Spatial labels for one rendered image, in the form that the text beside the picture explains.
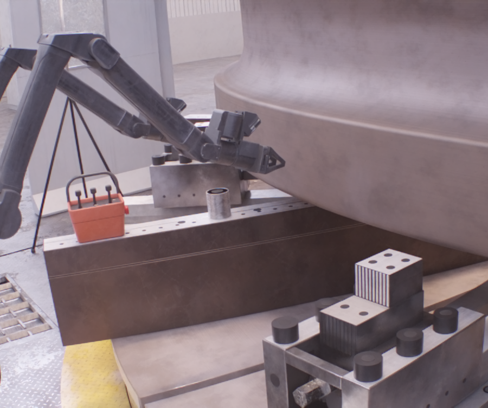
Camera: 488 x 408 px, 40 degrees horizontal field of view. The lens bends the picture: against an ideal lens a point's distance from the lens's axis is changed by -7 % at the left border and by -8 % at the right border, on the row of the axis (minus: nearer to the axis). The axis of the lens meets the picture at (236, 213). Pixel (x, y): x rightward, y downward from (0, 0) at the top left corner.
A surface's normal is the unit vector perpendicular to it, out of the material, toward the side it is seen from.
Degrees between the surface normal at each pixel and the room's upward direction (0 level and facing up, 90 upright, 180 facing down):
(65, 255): 90
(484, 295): 0
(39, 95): 94
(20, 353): 0
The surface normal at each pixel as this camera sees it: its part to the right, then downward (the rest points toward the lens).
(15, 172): 0.63, 0.13
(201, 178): -0.13, 0.30
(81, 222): 0.29, 0.40
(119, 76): 0.63, 0.33
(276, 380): -0.79, 0.25
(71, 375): -0.09, -0.95
